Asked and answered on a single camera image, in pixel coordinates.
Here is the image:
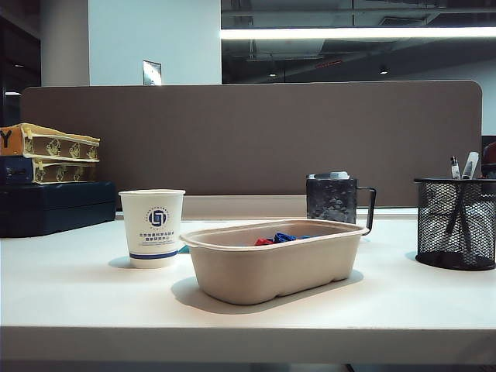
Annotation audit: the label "black mesh pen holder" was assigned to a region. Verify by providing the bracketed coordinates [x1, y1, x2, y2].
[413, 177, 496, 271]

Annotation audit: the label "brown desk partition panel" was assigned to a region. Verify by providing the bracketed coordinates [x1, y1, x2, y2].
[19, 79, 484, 209]

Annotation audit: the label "dark textured mug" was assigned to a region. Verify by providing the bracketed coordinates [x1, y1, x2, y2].
[305, 173, 377, 230]

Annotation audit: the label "beige pulp food tray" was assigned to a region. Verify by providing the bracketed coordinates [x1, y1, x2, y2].
[178, 218, 371, 306]

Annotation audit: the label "white printed paper cup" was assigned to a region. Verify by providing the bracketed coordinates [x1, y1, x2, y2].
[118, 188, 187, 270]

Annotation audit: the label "white ceiling light strip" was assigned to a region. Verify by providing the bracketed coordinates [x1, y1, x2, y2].
[219, 26, 496, 41]

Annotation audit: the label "blue-ended patterned box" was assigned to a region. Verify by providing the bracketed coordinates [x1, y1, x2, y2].
[0, 154, 98, 185]

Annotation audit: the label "dark blue case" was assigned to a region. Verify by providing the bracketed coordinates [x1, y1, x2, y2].
[0, 181, 118, 239]

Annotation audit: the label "orange-ended patterned box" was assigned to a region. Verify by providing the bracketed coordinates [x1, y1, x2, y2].
[0, 122, 102, 163]

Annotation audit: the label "pens in holder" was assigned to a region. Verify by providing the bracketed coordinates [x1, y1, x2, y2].
[445, 151, 481, 236]

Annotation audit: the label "ceiling air vent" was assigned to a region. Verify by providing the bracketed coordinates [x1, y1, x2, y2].
[381, 15, 423, 27]

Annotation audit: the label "red office chair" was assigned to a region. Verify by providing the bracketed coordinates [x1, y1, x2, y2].
[481, 141, 496, 180]

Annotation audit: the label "beige desk cable tray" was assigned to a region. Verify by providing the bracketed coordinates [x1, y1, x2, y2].
[181, 195, 419, 220]

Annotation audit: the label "small wall sign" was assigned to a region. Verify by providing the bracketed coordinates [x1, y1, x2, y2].
[141, 59, 163, 86]

